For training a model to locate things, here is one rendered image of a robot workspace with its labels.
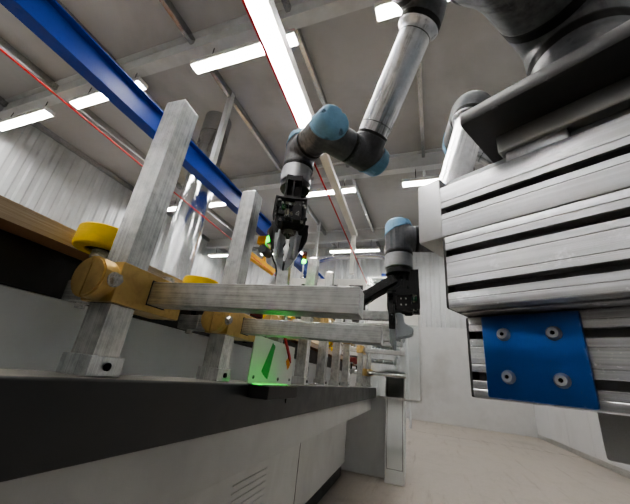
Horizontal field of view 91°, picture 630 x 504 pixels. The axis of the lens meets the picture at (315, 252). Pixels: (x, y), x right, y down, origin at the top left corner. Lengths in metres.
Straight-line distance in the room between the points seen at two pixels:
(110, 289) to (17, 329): 0.23
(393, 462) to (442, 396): 6.42
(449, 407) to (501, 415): 1.15
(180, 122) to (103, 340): 0.33
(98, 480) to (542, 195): 0.59
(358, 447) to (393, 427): 0.40
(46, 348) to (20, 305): 0.08
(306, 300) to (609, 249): 0.28
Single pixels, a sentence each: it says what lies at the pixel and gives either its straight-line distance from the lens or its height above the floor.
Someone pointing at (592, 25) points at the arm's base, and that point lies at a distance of 0.52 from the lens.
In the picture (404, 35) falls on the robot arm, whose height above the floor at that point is 1.47.
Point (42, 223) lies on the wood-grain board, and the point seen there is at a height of 0.89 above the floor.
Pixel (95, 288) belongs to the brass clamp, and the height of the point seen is 0.79.
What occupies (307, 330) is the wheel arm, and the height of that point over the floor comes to 0.81.
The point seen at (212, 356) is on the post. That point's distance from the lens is 0.63.
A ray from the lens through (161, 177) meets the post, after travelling 0.50.
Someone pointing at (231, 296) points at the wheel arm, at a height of 0.81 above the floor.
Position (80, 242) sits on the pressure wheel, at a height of 0.87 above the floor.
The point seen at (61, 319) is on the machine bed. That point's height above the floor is 0.77.
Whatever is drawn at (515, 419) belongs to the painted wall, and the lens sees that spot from 9.62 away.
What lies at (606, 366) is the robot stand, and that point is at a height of 0.76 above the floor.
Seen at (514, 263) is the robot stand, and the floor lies 0.85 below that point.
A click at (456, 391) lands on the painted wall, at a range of 9.46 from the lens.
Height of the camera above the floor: 0.73
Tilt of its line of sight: 22 degrees up
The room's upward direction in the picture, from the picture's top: 7 degrees clockwise
